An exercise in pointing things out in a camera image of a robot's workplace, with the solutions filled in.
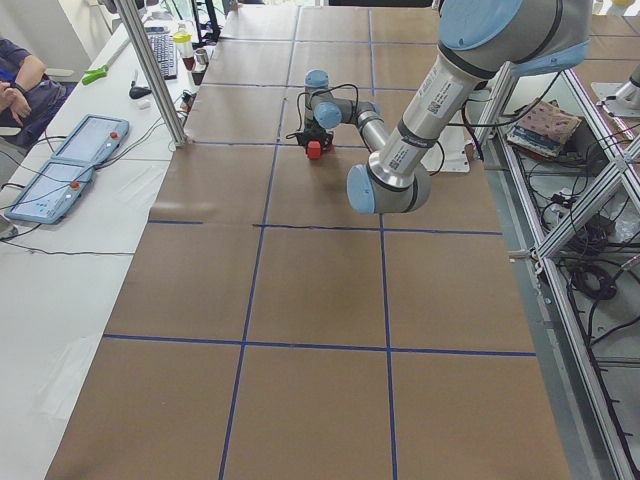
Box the silver arm base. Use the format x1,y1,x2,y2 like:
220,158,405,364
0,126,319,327
591,67,640,118

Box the upper teach pendant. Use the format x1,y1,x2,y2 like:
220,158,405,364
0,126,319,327
51,114,130,166

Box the green handled tool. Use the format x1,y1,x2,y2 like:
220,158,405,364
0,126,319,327
81,64,110,85

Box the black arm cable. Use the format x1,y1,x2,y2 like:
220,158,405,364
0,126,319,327
285,82,360,141

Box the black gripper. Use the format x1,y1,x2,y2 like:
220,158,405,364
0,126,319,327
305,126,334,144

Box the seated person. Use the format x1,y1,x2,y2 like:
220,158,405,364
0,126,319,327
0,37,75,149

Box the aluminium frame post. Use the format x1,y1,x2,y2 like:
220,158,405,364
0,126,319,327
114,0,187,147

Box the white camera mast pillar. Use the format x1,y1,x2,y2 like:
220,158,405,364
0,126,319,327
425,127,470,174

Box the teach pendant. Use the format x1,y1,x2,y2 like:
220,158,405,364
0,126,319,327
51,114,130,166
6,160,95,225

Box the black computer mouse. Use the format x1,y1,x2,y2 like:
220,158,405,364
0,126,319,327
129,86,152,100

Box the black keyboard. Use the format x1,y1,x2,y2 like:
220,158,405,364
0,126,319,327
148,34,177,80

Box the metal cup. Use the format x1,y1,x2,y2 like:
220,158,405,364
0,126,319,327
194,48,209,66

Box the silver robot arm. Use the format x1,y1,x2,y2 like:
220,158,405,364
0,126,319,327
295,1,592,214

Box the yellow lidded bottle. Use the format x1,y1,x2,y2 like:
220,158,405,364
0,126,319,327
173,22,195,64

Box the lower teach pendant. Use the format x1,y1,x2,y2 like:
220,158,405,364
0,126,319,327
6,160,95,225

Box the red block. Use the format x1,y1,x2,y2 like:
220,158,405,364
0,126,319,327
322,134,333,152
306,140,323,160

